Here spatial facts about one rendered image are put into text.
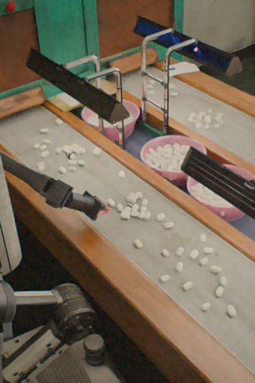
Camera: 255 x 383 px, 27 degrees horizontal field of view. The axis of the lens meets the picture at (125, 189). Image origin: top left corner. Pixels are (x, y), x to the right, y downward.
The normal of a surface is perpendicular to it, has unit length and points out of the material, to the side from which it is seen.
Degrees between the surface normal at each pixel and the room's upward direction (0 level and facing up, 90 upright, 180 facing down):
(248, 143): 0
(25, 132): 0
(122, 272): 0
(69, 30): 90
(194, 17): 90
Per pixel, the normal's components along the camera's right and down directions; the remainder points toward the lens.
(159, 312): -0.04, -0.79
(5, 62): 0.60, 0.47
